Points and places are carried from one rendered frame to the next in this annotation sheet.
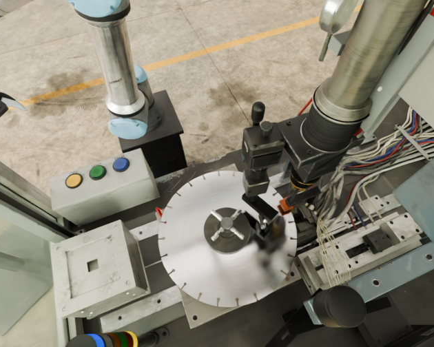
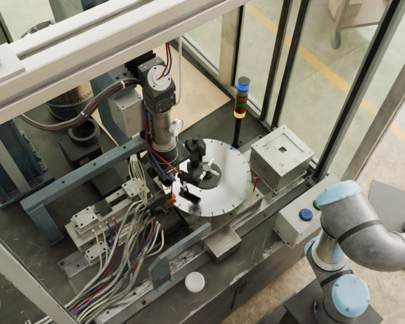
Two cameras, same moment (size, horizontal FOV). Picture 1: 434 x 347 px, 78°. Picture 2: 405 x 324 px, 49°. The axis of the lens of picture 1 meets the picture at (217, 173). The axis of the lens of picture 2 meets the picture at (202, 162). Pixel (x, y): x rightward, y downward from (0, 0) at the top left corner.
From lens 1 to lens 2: 1.28 m
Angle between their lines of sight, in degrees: 61
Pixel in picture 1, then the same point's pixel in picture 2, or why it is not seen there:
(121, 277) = (261, 147)
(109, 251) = (276, 158)
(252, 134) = (200, 141)
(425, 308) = (67, 197)
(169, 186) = (269, 239)
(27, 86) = not seen: outside the picture
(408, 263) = (106, 159)
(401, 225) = (86, 216)
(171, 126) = (299, 306)
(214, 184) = (224, 202)
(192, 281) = (218, 146)
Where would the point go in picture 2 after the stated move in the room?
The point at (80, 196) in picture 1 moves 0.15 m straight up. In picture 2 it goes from (319, 185) to (330, 164)
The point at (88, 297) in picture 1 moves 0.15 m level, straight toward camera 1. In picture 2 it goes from (274, 135) to (237, 137)
